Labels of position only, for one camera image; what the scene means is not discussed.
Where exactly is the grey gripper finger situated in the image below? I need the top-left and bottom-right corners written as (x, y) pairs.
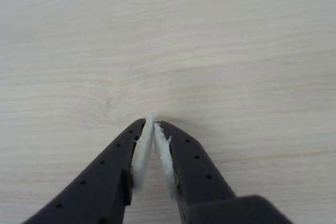
top-left (153, 120), bottom-right (292, 224)
top-left (22, 114), bottom-right (154, 224)

